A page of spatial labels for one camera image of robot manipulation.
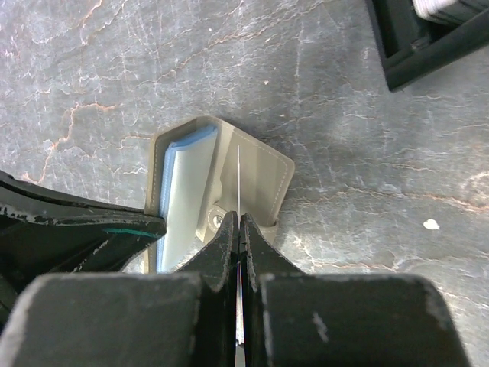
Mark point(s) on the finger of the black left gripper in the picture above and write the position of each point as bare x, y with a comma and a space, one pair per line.
46, 231

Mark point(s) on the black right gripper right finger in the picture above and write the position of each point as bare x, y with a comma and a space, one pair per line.
292, 318

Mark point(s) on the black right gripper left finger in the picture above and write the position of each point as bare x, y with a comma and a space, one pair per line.
186, 318

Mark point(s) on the beige leather card holder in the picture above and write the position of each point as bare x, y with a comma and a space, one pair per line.
192, 184

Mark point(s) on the black card tray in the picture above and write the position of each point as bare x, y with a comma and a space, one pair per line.
411, 47

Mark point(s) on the white card stack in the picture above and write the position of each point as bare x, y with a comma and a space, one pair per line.
429, 8

